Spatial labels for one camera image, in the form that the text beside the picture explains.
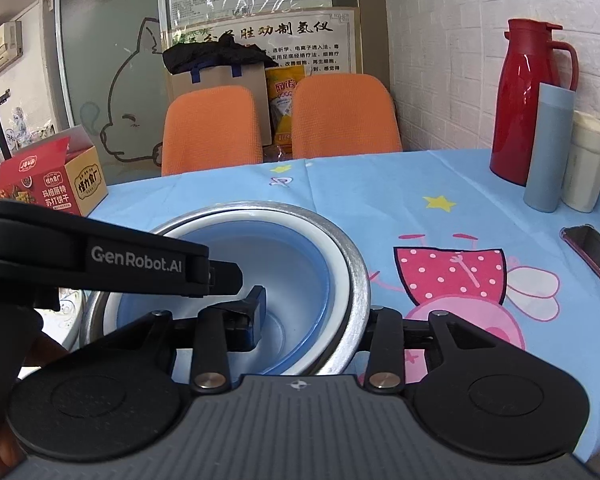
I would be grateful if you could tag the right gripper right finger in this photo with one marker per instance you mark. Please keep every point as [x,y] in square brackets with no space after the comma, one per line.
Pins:
[388,332]

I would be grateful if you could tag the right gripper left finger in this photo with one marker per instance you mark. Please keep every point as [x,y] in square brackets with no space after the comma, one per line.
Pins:
[241,322]

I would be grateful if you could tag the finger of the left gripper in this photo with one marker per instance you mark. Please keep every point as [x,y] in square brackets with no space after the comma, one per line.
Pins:
[221,278]

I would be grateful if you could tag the blue plastic bowl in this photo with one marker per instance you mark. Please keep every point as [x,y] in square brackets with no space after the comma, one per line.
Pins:
[290,269]

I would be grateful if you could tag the stainless steel bowl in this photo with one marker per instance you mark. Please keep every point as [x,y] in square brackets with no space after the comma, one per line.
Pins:
[317,293]

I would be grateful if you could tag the person's left hand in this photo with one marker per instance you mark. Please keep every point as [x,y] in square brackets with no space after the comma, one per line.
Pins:
[5,439]

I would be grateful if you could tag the red cracker box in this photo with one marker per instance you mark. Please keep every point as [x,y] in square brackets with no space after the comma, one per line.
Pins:
[62,172]

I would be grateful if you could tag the blue cartoon tablecloth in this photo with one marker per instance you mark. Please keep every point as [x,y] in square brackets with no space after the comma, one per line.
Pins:
[430,226]

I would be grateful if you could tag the left orange chair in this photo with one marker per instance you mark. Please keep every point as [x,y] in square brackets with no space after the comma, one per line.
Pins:
[209,129]

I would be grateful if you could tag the orange chair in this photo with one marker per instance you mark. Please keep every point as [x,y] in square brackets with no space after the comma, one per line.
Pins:
[209,129]
[342,115]

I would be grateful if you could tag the right orange chair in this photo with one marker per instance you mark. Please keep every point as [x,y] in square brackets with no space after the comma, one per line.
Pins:
[342,115]

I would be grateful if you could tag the brown paper bag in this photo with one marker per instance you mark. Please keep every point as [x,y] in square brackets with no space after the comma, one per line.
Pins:
[252,77]

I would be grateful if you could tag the yellow snack bag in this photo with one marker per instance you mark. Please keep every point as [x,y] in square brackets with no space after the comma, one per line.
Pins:
[281,82]

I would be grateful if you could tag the air conditioner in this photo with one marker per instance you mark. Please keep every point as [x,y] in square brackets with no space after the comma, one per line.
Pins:
[10,43]

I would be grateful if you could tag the black smartphone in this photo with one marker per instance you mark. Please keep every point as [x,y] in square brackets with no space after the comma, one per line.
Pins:
[585,241]

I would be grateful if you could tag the black cloth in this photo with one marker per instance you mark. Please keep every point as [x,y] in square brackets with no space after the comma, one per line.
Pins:
[194,57]

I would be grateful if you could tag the grey blue tumbler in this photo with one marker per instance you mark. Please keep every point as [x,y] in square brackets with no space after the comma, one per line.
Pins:
[551,147]

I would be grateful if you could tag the cream white cup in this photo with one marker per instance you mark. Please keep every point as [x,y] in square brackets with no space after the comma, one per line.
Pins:
[581,184]

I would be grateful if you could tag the red thermos jug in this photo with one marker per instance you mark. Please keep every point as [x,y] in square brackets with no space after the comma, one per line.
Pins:
[528,63]

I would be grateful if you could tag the wall poster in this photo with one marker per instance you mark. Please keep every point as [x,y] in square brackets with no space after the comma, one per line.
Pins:
[323,36]

